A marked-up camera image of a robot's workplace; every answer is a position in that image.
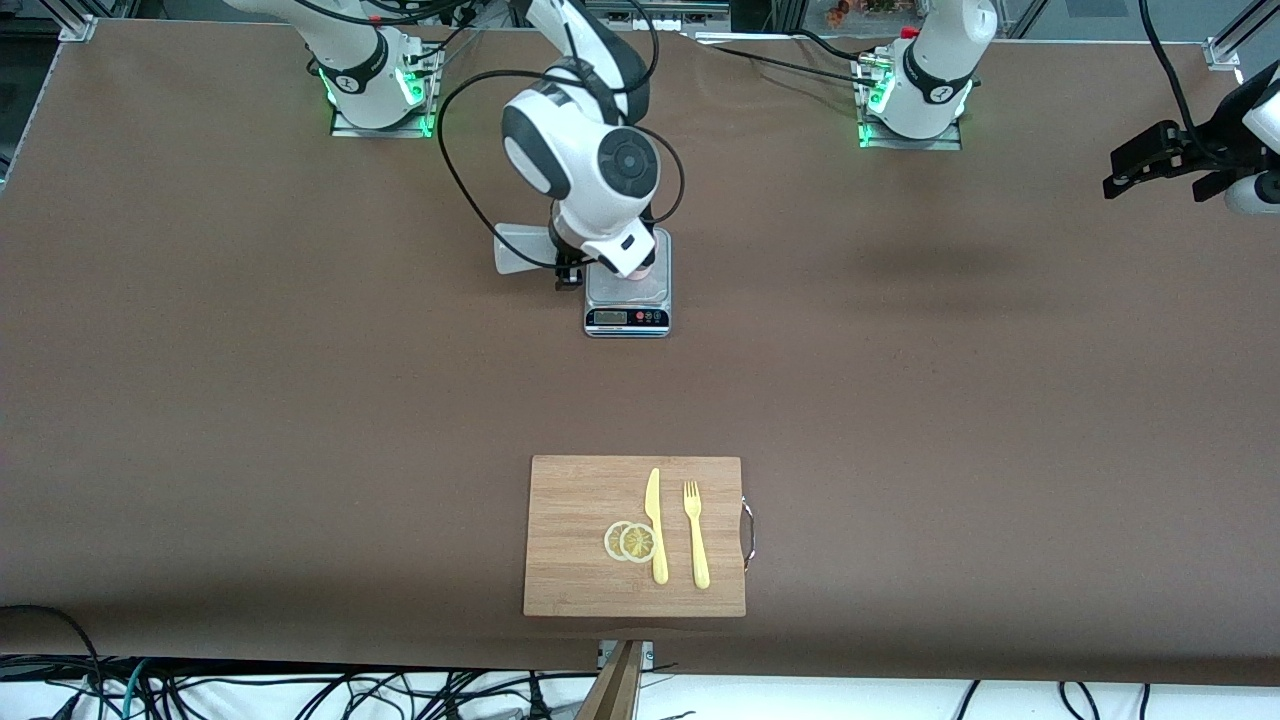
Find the wooden cutting board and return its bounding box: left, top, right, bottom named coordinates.
left=523, top=455, right=756, bottom=618

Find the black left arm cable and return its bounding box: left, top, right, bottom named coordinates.
left=1138, top=0, right=1201, bottom=141

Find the aluminium frame bracket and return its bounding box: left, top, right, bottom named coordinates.
left=1205, top=0, right=1280, bottom=69
left=35, top=0, right=101, bottom=43

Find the yellow plastic fork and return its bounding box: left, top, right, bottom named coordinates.
left=683, top=480, right=711, bottom=590

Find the short black base cable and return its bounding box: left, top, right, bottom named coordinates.
left=795, top=28, right=873, bottom=63

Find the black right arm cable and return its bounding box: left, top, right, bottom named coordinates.
left=436, top=0, right=687, bottom=269

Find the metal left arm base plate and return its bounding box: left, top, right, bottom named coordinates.
left=855, top=50, right=964, bottom=151

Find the grey power strip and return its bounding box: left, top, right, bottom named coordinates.
left=650, top=0, right=731, bottom=36

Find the long black base cable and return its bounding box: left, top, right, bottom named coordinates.
left=690, top=38, right=881, bottom=91

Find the silver digital kitchen scale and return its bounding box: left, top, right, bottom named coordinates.
left=584, top=227, right=672, bottom=339

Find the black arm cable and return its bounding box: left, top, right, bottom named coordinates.
left=1138, top=0, right=1201, bottom=141
left=436, top=0, right=687, bottom=269

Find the clear squeeze bottle orange cap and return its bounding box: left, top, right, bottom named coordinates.
left=494, top=222, right=586, bottom=276

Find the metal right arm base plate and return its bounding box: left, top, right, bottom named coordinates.
left=330, top=45, right=438, bottom=139

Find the teal floor cable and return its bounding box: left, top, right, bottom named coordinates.
left=118, top=658, right=151, bottom=720

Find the black looped floor cable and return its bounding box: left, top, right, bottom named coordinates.
left=0, top=604, right=106, bottom=720

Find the brown table cover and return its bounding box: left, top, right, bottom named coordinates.
left=0, top=18, right=1280, bottom=687

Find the yellow plastic knife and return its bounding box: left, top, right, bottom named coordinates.
left=645, top=468, right=669, bottom=586

